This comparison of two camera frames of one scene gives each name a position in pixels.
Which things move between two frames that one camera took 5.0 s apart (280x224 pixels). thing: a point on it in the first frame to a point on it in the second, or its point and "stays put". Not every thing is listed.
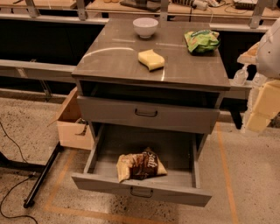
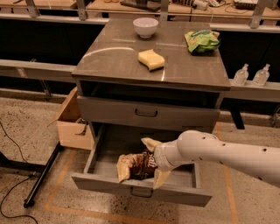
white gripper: [269, 57] to [160, 157]
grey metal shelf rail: [38, 70] stays put
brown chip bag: [140, 165] stays put
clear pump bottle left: [241, 75] stays put
